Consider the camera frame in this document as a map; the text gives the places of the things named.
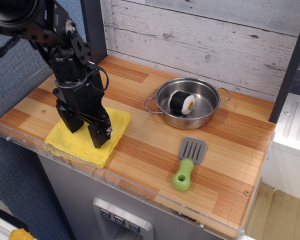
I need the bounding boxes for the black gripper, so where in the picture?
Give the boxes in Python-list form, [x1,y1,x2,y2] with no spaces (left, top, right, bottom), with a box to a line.
[53,69,113,149]

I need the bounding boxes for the yellow cloth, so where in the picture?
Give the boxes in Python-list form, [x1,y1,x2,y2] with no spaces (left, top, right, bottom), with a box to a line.
[44,107,130,168]

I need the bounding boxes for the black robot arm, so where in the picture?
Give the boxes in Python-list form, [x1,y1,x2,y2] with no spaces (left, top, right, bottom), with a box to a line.
[0,0,112,149]

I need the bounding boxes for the grey toy kitchen cabinet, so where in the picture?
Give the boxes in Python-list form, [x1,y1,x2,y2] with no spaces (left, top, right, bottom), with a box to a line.
[36,152,231,240]

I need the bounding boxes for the clear acrylic table guard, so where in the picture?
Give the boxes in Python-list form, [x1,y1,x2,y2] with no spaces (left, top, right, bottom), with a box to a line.
[0,34,276,238]

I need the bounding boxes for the plush sushi roll toy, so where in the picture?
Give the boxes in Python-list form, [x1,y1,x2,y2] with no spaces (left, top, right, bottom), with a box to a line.
[168,90,196,115]

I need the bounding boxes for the silver dispenser button panel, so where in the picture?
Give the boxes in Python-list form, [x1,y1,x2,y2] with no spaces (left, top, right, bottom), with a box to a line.
[92,197,155,240]

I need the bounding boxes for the stainless steel pot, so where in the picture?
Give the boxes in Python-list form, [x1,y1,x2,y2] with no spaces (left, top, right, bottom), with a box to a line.
[144,77,231,130]

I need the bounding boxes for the grey green toy spatula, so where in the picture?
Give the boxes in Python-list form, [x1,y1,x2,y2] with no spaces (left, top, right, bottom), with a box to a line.
[172,137,207,191]

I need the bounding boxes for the yellow object bottom corner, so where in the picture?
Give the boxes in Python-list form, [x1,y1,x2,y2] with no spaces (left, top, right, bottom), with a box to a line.
[8,228,35,240]

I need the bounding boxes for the white ridged side counter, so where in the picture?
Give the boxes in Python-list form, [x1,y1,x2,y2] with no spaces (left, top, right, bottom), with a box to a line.
[261,93,300,199]

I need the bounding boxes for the dark grey left post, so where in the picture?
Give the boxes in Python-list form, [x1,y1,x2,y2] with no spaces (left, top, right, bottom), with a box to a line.
[80,0,108,64]

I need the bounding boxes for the dark grey post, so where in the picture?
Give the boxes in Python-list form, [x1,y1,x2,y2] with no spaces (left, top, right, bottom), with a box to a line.
[80,0,108,64]
[269,32,300,124]

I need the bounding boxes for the dark grey right post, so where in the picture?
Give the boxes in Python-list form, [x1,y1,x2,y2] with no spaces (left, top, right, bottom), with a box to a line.
[269,32,300,124]

